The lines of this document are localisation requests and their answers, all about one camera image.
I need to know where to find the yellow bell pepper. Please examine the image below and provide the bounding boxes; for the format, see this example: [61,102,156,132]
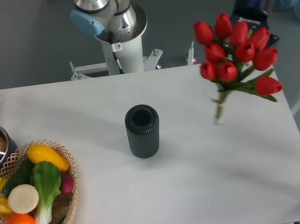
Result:
[0,196,14,219]

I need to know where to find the dark ribbed vase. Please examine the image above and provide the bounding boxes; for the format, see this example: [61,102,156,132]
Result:
[125,104,160,159]

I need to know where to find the woven wicker basket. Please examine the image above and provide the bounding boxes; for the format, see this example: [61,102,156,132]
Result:
[0,140,78,224]

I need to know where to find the purple radish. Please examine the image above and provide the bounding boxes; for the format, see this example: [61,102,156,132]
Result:
[60,171,75,194]

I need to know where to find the green bok choy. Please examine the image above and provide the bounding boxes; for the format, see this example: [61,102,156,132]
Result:
[30,161,61,224]

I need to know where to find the dark green cucumber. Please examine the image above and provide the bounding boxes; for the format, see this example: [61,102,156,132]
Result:
[2,158,35,197]

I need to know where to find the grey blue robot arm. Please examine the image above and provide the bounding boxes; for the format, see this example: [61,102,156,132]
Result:
[69,0,274,44]

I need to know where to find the red tulip bouquet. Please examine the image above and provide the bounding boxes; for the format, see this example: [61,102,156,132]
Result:
[193,13,283,125]

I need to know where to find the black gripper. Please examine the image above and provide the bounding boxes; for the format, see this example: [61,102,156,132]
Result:
[230,0,280,47]

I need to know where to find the yellow squash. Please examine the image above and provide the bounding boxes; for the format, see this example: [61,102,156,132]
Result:
[27,144,69,172]

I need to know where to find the cream round bun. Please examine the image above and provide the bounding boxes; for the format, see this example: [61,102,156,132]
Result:
[8,184,39,214]

